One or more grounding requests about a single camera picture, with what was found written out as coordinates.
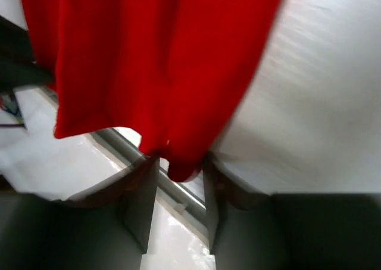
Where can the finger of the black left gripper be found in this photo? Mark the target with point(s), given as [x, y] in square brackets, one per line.
[18, 66]

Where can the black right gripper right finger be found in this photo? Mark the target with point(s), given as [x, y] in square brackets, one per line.
[249, 229]

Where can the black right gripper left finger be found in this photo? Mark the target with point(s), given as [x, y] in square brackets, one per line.
[37, 233]

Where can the bright red t shirt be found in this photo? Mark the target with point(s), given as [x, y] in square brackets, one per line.
[172, 70]

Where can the aluminium table edge rail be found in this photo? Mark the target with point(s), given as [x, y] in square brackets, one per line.
[134, 189]

